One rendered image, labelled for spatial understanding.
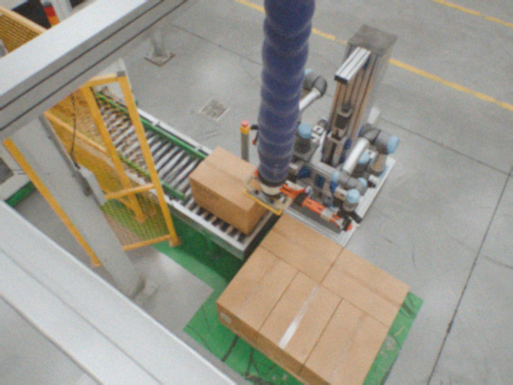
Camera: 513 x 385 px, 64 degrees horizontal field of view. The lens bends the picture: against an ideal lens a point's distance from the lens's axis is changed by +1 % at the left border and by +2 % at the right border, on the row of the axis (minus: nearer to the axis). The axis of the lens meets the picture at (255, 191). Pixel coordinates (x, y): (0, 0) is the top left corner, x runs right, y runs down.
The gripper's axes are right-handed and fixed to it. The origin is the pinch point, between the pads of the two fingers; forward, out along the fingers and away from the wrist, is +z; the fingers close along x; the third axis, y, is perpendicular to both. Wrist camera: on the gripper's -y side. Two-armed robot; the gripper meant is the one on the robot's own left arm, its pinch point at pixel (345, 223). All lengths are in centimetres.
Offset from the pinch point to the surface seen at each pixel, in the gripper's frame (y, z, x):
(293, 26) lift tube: 52, -133, 10
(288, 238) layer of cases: 39, 70, -1
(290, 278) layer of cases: 18, 70, 28
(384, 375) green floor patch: -83, 124, 31
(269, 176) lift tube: 57, -20, 11
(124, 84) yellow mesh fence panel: 139, -79, 46
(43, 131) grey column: 131, -92, 101
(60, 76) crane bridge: 52, -176, 115
